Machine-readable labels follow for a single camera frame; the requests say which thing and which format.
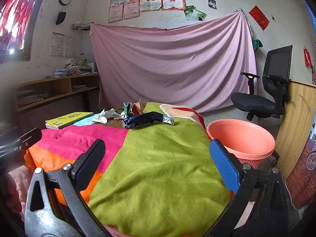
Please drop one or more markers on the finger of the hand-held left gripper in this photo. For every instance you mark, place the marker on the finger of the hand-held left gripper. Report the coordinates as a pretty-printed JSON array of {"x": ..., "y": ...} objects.
[{"x": 30, "y": 138}]

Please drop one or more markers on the red paper wall poster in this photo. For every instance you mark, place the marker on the red paper wall poster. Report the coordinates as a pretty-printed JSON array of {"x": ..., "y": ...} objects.
[{"x": 258, "y": 17}]

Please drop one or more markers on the white plastic bag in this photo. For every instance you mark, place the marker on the white plastic bag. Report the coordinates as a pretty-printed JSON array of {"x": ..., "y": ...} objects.
[{"x": 70, "y": 62}]

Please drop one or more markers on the brown paper bag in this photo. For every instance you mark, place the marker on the brown paper bag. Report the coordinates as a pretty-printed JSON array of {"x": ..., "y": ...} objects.
[{"x": 140, "y": 107}]

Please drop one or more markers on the pile of papers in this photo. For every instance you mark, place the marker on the pile of papers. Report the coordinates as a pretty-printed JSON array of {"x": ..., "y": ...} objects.
[{"x": 71, "y": 71}]

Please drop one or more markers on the green flower photo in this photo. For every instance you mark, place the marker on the green flower photo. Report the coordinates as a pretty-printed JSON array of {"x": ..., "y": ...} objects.
[
  {"x": 188, "y": 11},
  {"x": 199, "y": 15}
]

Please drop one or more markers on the multicolour patchwork blanket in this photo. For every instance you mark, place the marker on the multicolour patchwork blanket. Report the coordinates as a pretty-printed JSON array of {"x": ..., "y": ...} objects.
[{"x": 160, "y": 167}]

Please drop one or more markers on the red hanging packet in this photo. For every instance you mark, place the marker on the red hanging packet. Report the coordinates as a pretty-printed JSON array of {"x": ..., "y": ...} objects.
[{"x": 307, "y": 56}]

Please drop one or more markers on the narrow white wall chart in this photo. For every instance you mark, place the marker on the narrow white wall chart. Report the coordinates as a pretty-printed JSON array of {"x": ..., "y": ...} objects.
[{"x": 69, "y": 47}]

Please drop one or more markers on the pink plastic basin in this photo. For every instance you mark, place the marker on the pink plastic basin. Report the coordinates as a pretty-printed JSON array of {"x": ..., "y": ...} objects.
[{"x": 240, "y": 138}]

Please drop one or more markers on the green artificial plant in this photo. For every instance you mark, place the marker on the green artificial plant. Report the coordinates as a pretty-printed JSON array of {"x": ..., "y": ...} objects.
[{"x": 82, "y": 61}]

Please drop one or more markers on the green hanging pouch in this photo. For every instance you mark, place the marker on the green hanging pouch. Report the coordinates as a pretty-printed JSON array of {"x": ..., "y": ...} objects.
[{"x": 257, "y": 44}]

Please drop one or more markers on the black office chair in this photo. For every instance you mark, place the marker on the black office chair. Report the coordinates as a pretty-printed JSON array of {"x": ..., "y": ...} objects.
[{"x": 254, "y": 102}]

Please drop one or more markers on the arched wooden window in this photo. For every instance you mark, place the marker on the arched wooden window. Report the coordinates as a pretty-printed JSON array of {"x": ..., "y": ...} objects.
[{"x": 29, "y": 51}]

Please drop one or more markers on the black cap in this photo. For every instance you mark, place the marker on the black cap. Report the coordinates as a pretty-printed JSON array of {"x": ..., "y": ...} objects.
[{"x": 60, "y": 17}]

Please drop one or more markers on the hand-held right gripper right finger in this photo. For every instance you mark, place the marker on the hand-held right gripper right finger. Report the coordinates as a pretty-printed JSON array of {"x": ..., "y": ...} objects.
[{"x": 223, "y": 166}]

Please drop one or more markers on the small stack of booklets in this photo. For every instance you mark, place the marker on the small stack of booklets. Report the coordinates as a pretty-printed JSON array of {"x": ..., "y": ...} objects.
[{"x": 79, "y": 87}]

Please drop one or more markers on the blue brown printed curtain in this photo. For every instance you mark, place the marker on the blue brown printed curtain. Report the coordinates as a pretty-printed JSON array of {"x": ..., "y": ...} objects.
[{"x": 303, "y": 177}]

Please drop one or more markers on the pink hanging bedsheet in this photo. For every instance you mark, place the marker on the pink hanging bedsheet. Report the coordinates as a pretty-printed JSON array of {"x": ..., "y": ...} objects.
[{"x": 172, "y": 66}]

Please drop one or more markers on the red window curtain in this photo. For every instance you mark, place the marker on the red window curtain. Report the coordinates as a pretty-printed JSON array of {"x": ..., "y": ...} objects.
[{"x": 14, "y": 17}]

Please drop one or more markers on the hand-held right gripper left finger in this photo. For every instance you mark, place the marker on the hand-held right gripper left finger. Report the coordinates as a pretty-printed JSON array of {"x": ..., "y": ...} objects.
[{"x": 89, "y": 163}]

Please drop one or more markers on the yellow book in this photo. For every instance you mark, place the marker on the yellow book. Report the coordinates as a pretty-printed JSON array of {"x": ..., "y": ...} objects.
[{"x": 69, "y": 118}]

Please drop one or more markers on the dark blue snack wrapper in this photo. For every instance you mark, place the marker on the dark blue snack wrapper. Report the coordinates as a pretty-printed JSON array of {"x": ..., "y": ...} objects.
[{"x": 142, "y": 120}]

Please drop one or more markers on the pink fleece garment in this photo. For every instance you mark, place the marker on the pink fleece garment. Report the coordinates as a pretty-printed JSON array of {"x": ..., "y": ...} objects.
[{"x": 24, "y": 185}]

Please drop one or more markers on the small dark photo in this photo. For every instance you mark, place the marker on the small dark photo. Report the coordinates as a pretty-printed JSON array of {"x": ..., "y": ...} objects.
[{"x": 212, "y": 4}]

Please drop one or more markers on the wooden shelf desk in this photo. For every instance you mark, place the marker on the wooden shelf desk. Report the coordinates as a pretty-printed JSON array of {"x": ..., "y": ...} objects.
[{"x": 59, "y": 86}]

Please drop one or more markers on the green carton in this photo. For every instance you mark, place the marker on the green carton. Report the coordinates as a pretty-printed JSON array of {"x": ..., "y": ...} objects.
[{"x": 127, "y": 109}]

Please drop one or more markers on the white cardboard box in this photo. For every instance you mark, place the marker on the white cardboard box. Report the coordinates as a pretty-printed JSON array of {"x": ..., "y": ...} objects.
[{"x": 91, "y": 67}]

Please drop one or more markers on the person's left hand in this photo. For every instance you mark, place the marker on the person's left hand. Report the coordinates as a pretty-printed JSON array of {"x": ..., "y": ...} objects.
[{"x": 12, "y": 195}]

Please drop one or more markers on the large stack of newspapers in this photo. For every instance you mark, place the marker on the large stack of newspapers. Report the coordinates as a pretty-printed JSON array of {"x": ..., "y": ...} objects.
[{"x": 32, "y": 99}]

